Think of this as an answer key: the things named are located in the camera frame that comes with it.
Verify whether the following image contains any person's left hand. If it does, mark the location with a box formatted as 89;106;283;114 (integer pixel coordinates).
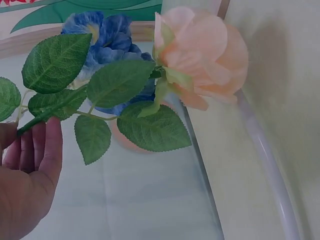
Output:
0;116;64;240

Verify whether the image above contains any peach artificial rose with leaves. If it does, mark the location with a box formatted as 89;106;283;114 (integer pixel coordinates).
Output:
0;6;250;166

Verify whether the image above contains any pink flower pot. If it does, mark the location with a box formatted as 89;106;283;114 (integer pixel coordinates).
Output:
110;99;186;154

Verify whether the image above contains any blue artificial flower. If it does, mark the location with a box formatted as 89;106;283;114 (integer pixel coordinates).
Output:
60;10;157;116

